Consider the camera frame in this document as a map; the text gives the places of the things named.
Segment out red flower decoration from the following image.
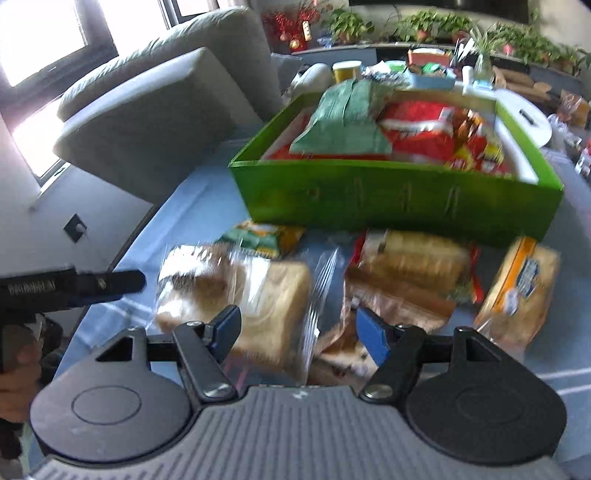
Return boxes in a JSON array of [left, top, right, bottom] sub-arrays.
[[262, 2, 321, 51]]

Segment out toast slices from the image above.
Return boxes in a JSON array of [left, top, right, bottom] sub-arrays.
[[154, 244, 341, 385]]

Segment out pink box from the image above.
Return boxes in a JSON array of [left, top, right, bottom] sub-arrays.
[[407, 48, 451, 70]]

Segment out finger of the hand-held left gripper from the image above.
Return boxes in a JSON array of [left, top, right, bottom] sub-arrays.
[[76, 270, 147, 304]]

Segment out bread with orange blue label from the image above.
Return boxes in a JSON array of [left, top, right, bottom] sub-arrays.
[[473, 236, 562, 352]]

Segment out grey sofa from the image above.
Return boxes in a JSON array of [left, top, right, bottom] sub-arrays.
[[52, 7, 283, 205]]

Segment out white round coffee table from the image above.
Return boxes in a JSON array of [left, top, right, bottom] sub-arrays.
[[462, 85, 554, 149]]

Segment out black wall socket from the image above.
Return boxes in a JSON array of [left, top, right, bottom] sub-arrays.
[[64, 213, 88, 243]]

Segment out potted green plant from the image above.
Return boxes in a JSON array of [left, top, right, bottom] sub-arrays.
[[434, 13, 472, 43], [323, 7, 375, 44], [501, 25, 533, 60], [531, 36, 566, 66], [397, 13, 435, 42]]

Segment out green cardboard box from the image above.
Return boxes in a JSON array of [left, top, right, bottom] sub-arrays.
[[229, 90, 565, 248]]

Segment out open cardboard box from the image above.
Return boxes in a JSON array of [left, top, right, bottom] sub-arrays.
[[492, 65, 583, 104]]

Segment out light grey cushion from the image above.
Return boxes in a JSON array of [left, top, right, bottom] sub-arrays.
[[290, 62, 334, 95]]

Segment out green and yellow snack packet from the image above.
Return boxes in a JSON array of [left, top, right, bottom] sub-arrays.
[[217, 220, 306, 257]]

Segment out red and white snack packet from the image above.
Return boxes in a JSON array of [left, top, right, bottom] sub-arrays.
[[376, 100, 458, 163]]

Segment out bread loaf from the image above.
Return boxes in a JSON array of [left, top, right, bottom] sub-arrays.
[[346, 229, 484, 306]]

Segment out person's left hand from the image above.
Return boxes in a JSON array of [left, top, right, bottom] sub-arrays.
[[0, 340, 43, 422]]

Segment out red and yellow snack packet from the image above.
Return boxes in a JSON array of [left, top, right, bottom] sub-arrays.
[[445, 111, 505, 175]]

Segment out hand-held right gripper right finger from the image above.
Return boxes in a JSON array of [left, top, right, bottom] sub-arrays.
[[355, 307, 505, 402]]

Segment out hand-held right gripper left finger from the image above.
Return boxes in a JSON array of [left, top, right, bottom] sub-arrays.
[[92, 305, 244, 403]]

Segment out brown bread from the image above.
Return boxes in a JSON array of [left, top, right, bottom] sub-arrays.
[[314, 276, 456, 385]]

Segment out blue basket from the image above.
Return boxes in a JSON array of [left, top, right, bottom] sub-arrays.
[[406, 69, 458, 92]]

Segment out yellow can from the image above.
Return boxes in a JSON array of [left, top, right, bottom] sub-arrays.
[[332, 60, 363, 85]]

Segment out narrow dark framed window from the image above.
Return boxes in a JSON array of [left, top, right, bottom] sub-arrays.
[[159, 0, 232, 24]]

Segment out glass vase with plant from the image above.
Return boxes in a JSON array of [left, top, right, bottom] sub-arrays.
[[464, 25, 506, 86]]

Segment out large dark framed window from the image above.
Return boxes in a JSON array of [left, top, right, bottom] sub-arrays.
[[0, 0, 116, 89]]

